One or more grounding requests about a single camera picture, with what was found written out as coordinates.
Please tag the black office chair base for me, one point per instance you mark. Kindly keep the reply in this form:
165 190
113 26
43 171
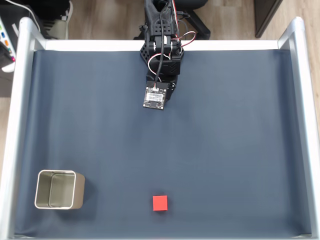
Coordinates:
200 25

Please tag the square metal container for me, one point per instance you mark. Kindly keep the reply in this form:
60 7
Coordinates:
62 192

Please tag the dark blue table mat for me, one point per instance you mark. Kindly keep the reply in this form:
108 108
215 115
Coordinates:
225 137

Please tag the red cube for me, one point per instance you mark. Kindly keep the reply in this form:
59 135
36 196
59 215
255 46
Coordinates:
160 203

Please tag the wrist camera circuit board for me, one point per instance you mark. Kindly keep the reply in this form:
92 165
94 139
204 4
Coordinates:
155 97

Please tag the dark cabinet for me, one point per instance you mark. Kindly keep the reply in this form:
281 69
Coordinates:
267 15

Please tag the white device with coloured buttons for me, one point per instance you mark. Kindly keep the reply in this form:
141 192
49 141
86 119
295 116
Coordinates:
6 37

